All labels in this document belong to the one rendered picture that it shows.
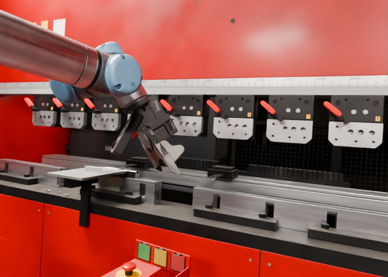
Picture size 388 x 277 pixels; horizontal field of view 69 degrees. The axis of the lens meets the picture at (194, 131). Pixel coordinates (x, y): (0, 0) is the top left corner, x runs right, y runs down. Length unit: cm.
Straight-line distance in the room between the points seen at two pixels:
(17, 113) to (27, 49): 161
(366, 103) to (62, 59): 87
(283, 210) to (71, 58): 84
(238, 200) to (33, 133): 149
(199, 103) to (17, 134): 131
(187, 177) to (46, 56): 107
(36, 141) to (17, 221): 69
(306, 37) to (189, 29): 45
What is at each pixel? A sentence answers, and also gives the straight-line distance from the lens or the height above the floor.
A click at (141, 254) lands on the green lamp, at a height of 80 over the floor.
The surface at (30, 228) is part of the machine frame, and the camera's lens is 158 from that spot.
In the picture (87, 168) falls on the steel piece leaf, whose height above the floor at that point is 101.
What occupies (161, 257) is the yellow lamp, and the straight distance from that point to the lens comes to 93.
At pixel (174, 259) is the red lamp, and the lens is 91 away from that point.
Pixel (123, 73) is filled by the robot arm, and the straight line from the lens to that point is 53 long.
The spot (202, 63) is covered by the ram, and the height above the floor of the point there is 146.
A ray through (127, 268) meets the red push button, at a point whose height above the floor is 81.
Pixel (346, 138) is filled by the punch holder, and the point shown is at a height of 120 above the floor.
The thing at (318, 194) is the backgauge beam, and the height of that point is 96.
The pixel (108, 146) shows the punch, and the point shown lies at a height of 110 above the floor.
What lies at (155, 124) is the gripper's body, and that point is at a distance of 70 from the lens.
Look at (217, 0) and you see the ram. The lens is 121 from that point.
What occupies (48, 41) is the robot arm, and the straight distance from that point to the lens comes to 49.
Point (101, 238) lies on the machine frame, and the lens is 129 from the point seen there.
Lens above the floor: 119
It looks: level
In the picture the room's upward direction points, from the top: 3 degrees clockwise
